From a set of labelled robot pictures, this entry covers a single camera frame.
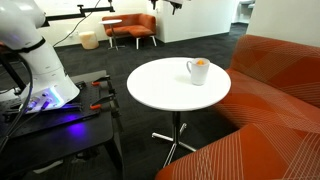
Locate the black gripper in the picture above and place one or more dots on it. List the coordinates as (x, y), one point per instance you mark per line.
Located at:
(171, 1)

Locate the orange marker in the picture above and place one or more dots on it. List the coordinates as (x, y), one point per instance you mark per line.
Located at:
(200, 62)

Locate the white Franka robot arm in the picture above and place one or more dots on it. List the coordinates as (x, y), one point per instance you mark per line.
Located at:
(43, 66)

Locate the white ceramic mug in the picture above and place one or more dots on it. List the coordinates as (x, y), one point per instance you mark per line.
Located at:
(200, 75)

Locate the small orange lounge sofa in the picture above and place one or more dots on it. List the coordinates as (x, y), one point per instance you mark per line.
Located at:
(131, 26)

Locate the small white side table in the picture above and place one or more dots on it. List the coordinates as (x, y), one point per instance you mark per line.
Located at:
(111, 22)

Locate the beige round stool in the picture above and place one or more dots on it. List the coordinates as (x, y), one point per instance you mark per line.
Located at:
(88, 40)

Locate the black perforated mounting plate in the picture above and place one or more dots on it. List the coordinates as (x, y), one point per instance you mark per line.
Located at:
(85, 96)

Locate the orange patterned corner sofa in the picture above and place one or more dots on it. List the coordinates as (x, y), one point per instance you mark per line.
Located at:
(266, 100)

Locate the black robot cart table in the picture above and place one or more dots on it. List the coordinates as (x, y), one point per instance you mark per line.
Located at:
(66, 140)

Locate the black stand pole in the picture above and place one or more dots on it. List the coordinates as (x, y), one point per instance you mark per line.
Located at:
(11, 75)

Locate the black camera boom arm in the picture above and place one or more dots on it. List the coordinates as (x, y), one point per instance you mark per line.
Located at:
(73, 15)

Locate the white wall outlet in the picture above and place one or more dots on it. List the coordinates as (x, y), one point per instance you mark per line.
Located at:
(73, 33)

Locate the chrome table pedestal base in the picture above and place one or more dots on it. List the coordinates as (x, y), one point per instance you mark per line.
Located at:
(176, 126)

